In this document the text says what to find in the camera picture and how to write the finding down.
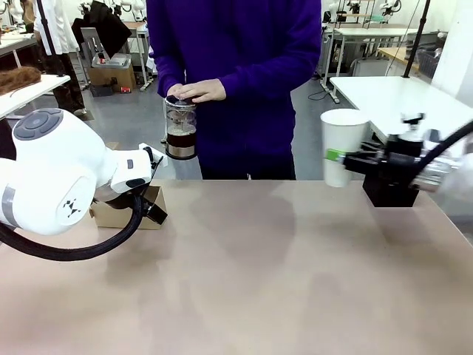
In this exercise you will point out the brown cardboard box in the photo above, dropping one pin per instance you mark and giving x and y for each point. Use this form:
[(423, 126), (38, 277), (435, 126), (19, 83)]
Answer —
[(111, 75)]

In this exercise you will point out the black hanging jacket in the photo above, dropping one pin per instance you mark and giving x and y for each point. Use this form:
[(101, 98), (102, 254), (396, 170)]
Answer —
[(103, 26)]

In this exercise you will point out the brown furry bundle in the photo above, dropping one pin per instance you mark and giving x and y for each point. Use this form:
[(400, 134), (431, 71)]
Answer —
[(18, 79)]

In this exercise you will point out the person's right hand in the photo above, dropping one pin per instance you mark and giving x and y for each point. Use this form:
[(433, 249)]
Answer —
[(173, 90)]

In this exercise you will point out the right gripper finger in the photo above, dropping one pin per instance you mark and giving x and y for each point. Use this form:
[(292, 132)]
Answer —
[(375, 148), (364, 163)]

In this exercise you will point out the grey plastic bin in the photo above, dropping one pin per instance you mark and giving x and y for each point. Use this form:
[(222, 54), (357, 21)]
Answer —
[(114, 61)]

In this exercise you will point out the black tripod pole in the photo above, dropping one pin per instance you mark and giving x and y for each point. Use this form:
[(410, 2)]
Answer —
[(415, 37)]

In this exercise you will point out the black floor crate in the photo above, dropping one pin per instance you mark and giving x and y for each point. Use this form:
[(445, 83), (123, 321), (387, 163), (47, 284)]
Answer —
[(100, 90)]

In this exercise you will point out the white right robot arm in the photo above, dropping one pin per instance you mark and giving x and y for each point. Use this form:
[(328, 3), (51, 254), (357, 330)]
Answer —
[(452, 177)]

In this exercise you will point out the tall white paper cup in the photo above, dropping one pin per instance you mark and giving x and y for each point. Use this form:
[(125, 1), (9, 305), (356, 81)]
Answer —
[(341, 133)]

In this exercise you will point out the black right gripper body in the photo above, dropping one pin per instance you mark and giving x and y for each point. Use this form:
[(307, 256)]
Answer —
[(401, 155)]

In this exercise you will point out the person in white coat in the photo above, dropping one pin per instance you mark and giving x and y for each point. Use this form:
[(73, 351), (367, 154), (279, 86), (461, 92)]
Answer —
[(55, 29)]

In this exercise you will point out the glass french press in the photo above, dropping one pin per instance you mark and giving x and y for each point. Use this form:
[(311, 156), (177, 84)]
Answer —
[(180, 148)]

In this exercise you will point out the person's purple sweater torso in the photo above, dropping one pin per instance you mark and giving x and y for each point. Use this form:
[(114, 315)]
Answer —
[(236, 48)]

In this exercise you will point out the white side table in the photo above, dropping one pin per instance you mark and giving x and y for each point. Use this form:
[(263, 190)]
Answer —
[(29, 94)]

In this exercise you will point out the long white lab table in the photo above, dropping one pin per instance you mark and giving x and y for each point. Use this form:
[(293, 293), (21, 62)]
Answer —
[(369, 31)]

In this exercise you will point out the person's left hand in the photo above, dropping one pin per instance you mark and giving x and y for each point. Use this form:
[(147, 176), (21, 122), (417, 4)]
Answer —
[(205, 90)]

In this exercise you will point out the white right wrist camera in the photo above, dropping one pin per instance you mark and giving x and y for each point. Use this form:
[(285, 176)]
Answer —
[(412, 127)]

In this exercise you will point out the white-legged metal table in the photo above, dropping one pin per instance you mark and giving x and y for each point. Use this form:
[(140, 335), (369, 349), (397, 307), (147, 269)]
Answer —
[(142, 44)]

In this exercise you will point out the brown cardboard cup carrier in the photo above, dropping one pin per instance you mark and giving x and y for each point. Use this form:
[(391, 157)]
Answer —
[(111, 218)]

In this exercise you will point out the black cup holder box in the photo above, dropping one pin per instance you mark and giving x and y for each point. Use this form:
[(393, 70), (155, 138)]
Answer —
[(391, 192)]

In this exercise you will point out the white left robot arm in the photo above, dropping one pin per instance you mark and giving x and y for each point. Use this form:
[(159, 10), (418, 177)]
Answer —
[(55, 166)]

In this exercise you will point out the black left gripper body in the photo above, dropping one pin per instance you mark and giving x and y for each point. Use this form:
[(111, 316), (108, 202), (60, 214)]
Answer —
[(155, 211)]

